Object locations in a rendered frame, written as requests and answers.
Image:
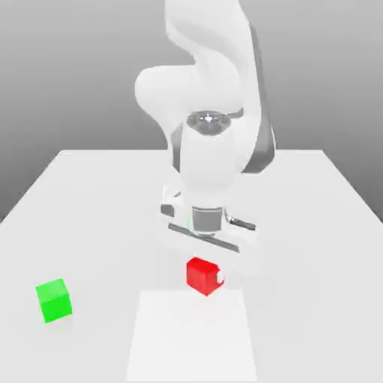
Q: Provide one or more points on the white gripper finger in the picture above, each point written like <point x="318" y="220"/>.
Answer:
<point x="220" y="276"/>

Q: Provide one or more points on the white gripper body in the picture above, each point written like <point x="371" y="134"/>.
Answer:
<point x="206" y="244"/>

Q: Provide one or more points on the small red cube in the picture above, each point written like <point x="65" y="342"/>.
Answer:
<point x="200" y="276"/>

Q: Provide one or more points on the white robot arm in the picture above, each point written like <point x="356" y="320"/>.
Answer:
<point x="209" y="161"/>

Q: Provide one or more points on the small green cube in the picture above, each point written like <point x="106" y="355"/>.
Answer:
<point x="54" y="300"/>

